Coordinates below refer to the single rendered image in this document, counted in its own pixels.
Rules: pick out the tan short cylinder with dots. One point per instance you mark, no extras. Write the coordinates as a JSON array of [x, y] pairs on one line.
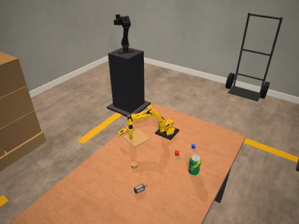
[[134, 165]]

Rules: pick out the green soda can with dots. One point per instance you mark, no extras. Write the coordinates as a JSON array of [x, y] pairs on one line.
[[194, 164]]

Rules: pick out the tan flat mat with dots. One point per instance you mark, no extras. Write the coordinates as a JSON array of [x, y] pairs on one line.
[[138, 138]]

